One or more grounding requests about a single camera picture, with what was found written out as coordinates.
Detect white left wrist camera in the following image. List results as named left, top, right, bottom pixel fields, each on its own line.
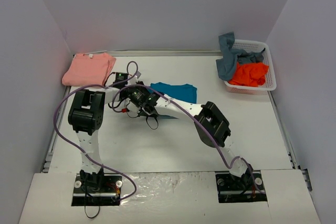
left=130, top=71, right=141, bottom=84

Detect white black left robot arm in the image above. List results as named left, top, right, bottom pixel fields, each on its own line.
left=68, top=72, right=141, bottom=191

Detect thin black cable loop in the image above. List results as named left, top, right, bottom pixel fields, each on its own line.
left=83, top=182, right=102, bottom=219

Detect orange t shirt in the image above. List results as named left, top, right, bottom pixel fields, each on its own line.
left=228, top=62, right=269, bottom=87

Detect teal blue t shirt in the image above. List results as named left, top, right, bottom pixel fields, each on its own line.
left=150, top=82, right=197, bottom=103

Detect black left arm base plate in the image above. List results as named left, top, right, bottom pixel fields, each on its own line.
left=71, top=174, right=123, bottom=207

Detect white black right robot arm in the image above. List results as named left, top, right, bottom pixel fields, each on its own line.
left=121, top=87, right=252, bottom=189

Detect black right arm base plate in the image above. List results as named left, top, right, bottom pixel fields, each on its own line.
left=215, top=171, right=267, bottom=204

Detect white plastic laundry basket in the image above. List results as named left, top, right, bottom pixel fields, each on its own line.
left=224, top=39, right=277, bottom=95

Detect pink t shirt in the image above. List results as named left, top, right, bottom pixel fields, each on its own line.
left=61, top=52, right=117, bottom=86

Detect grey t shirt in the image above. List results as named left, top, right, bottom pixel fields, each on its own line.
left=216, top=31, right=266, bottom=81

